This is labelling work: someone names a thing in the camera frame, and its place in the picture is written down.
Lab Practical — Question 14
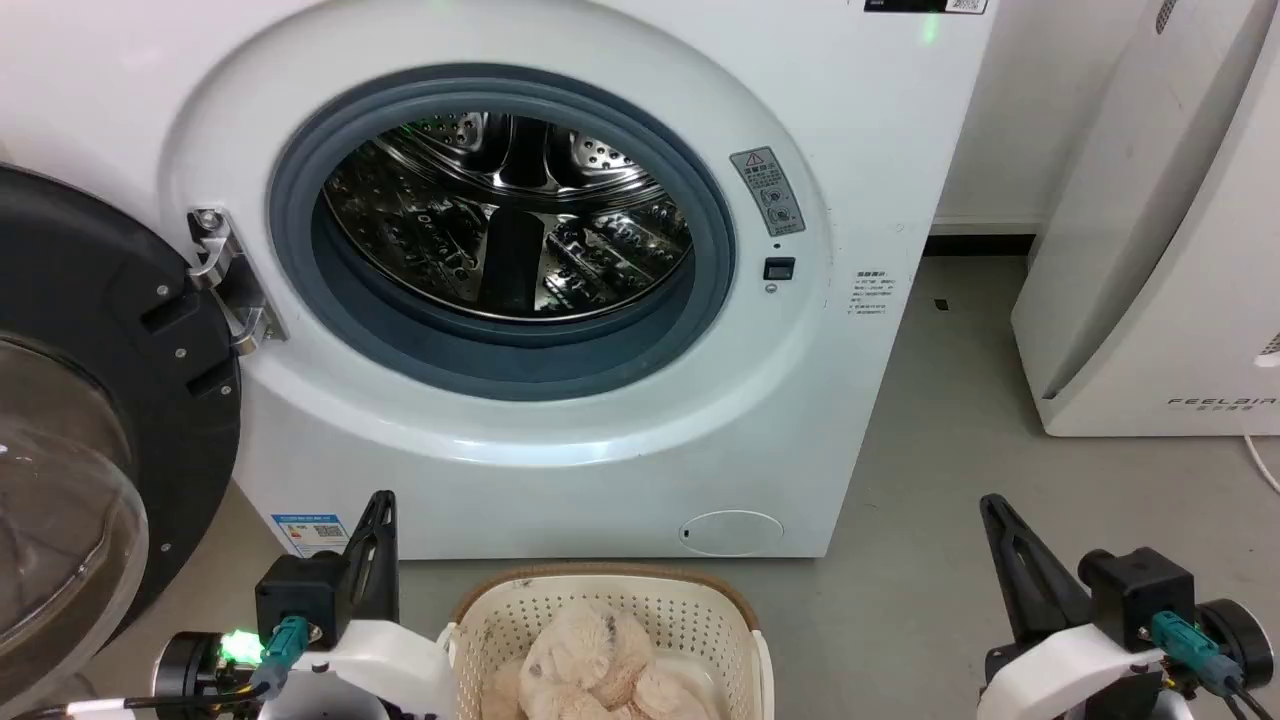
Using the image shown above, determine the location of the teal left cable connector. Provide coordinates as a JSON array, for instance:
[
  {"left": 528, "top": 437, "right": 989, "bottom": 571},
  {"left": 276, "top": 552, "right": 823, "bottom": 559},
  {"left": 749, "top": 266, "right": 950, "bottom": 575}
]
[{"left": 250, "top": 616, "right": 311, "bottom": 699}]

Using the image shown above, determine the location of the white front-load washing machine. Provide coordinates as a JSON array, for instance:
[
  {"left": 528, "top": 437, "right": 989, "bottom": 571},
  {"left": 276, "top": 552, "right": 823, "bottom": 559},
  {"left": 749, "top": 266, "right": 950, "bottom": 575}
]
[{"left": 0, "top": 0, "right": 1001, "bottom": 561}]

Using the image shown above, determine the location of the white power cable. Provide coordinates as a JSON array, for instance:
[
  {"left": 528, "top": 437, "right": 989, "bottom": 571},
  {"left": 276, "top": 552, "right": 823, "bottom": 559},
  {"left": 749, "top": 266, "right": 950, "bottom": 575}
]
[{"left": 1243, "top": 433, "right": 1280, "bottom": 495}]

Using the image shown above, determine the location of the cream plush teddy bear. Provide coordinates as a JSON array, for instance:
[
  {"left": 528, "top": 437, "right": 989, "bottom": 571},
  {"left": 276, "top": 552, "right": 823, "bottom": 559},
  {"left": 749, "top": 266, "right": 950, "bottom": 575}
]
[{"left": 483, "top": 598, "right": 723, "bottom": 720}]

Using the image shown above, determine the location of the grey rubber door gasket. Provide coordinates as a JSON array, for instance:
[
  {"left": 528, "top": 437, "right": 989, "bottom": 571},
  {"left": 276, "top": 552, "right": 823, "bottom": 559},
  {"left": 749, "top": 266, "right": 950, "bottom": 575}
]
[{"left": 267, "top": 64, "right": 738, "bottom": 403}]

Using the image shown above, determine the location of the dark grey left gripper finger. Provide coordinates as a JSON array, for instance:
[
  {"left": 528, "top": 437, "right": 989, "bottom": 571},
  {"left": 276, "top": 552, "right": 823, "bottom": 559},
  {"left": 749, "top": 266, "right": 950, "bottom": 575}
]
[
  {"left": 366, "top": 490, "right": 400, "bottom": 621},
  {"left": 344, "top": 512, "right": 387, "bottom": 623}
]

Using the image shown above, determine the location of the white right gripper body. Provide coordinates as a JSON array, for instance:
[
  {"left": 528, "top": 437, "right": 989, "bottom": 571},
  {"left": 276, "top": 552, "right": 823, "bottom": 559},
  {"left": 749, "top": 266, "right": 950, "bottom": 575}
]
[{"left": 977, "top": 622, "right": 1196, "bottom": 720}]

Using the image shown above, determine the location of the cream perforated laundry basket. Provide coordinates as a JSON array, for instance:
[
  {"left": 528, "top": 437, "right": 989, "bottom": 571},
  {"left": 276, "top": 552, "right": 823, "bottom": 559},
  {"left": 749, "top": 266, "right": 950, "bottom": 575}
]
[{"left": 438, "top": 565, "right": 775, "bottom": 720}]

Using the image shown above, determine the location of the stainless steel washing machine drum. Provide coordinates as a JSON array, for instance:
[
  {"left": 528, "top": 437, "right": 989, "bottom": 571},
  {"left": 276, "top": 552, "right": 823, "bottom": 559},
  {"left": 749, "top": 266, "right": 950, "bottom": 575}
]
[{"left": 322, "top": 111, "right": 695, "bottom": 323}]

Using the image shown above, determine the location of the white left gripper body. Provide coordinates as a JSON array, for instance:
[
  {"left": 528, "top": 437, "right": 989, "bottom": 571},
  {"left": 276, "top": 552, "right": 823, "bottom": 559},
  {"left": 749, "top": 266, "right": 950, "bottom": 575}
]
[{"left": 262, "top": 618, "right": 458, "bottom": 720}]

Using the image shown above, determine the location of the small printed text label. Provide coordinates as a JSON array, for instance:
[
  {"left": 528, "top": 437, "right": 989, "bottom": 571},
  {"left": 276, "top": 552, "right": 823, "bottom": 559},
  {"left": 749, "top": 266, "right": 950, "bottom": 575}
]
[{"left": 848, "top": 268, "right": 897, "bottom": 318}]

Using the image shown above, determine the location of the teal cable connector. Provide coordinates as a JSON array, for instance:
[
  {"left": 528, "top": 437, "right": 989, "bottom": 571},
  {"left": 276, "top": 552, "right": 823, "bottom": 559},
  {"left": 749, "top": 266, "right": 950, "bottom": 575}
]
[
  {"left": 250, "top": 616, "right": 311, "bottom": 699},
  {"left": 1150, "top": 611, "right": 1245, "bottom": 693}
]

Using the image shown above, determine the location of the teal right cable connector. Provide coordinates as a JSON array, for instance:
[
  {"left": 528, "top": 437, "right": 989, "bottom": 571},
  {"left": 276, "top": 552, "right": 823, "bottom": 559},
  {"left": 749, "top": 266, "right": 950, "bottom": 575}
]
[{"left": 1150, "top": 611, "right": 1245, "bottom": 693}]

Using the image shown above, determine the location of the white air purifier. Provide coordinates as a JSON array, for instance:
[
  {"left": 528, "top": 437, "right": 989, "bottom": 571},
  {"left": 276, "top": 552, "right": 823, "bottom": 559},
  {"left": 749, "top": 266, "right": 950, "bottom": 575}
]
[{"left": 1010, "top": 0, "right": 1280, "bottom": 438}]

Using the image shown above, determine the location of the silver metal door hinge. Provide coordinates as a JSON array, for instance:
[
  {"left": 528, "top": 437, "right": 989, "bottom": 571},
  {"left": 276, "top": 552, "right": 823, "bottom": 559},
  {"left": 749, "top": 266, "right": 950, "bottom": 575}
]
[{"left": 187, "top": 207, "right": 289, "bottom": 357}]

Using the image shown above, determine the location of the grey warning sticker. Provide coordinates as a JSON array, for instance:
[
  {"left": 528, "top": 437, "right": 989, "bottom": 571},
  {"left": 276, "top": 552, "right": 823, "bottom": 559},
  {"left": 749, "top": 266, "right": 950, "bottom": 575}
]
[{"left": 729, "top": 146, "right": 807, "bottom": 238}]

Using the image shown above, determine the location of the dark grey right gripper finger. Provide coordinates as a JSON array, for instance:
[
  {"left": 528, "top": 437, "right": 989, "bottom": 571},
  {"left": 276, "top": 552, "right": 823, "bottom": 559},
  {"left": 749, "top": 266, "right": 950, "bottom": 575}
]
[{"left": 979, "top": 493, "right": 1093, "bottom": 643}]

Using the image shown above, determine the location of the blue energy label sticker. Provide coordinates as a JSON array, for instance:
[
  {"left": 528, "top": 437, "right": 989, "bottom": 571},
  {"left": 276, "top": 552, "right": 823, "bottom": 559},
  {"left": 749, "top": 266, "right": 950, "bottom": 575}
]
[{"left": 271, "top": 513, "right": 353, "bottom": 560}]

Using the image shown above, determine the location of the black round washer door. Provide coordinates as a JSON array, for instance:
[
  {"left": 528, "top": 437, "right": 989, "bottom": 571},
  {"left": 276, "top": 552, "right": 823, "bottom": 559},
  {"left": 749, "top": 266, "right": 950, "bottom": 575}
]
[{"left": 0, "top": 163, "right": 244, "bottom": 691}]

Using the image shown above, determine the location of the oval drain filter cover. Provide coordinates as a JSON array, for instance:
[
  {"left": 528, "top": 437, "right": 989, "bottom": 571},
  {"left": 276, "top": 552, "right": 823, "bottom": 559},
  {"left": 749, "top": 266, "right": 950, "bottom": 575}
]
[{"left": 679, "top": 510, "right": 785, "bottom": 557}]

